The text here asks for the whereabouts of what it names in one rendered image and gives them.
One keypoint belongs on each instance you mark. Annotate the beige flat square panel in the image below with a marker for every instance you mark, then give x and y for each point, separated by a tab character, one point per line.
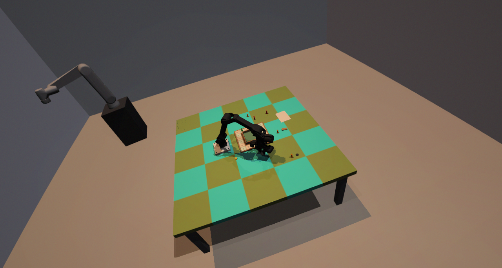
283	116

